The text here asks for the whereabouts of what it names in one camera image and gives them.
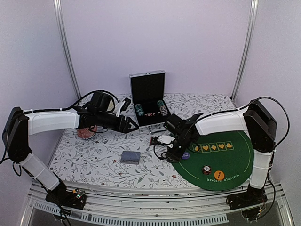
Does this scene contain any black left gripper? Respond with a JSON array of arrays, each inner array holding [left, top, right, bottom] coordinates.
[[96, 111, 139, 133]]

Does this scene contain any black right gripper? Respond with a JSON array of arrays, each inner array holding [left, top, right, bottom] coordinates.
[[166, 135, 193, 163]]

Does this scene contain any purple small blind button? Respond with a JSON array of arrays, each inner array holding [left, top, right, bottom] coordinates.
[[182, 152, 190, 160]]

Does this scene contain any orange poker chip stack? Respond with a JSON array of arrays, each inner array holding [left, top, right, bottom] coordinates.
[[202, 165, 212, 176]]

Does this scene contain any aluminium poker case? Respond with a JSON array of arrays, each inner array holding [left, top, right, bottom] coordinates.
[[129, 70, 171, 127]]

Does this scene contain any orange big blind button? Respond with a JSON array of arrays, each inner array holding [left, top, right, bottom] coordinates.
[[214, 170, 225, 180]]

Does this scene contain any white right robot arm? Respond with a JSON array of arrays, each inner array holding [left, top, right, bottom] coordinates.
[[163, 99, 278, 205]]

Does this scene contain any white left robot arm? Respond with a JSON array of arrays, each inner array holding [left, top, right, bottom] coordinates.
[[1, 107, 139, 204]]

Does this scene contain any green blue chip stack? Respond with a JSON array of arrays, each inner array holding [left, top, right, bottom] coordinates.
[[135, 104, 145, 117]]

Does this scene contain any red dice row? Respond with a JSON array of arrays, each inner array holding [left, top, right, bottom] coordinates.
[[144, 112, 161, 117]]

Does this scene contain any triangular all in marker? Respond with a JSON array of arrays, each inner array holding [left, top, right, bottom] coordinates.
[[149, 137, 158, 146]]

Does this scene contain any green poker chip stack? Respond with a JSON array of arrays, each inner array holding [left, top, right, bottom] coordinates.
[[157, 100, 168, 117]]

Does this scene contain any blue playing card deck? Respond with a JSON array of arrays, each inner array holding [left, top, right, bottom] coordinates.
[[120, 151, 141, 165]]

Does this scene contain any red patterned bowl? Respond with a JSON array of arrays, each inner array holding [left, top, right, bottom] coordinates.
[[77, 127, 97, 140]]

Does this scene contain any green round poker mat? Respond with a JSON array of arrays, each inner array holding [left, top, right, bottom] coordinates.
[[172, 131, 254, 191]]

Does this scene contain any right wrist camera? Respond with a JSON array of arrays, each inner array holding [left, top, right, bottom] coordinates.
[[157, 114, 186, 145]]

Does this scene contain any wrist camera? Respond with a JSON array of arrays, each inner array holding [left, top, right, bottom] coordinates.
[[90, 91, 131, 117], [157, 114, 186, 145]]

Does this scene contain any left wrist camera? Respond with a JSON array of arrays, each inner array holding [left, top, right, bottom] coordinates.
[[90, 91, 131, 117]]

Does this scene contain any front aluminium rail base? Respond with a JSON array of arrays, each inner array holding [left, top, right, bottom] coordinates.
[[20, 182, 295, 226]]

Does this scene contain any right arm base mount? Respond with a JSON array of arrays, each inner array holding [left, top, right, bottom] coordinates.
[[226, 185, 268, 221]]

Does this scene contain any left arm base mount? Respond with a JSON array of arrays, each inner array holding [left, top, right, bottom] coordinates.
[[45, 187, 87, 210]]

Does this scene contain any left aluminium frame post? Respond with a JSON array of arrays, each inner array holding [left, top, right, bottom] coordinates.
[[53, 0, 82, 98]]

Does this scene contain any aluminium frame post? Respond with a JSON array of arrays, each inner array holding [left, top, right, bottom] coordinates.
[[230, 0, 259, 102], [53, 0, 82, 98]]

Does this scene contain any right aluminium frame post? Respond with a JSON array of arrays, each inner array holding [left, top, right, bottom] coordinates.
[[230, 0, 259, 102]]

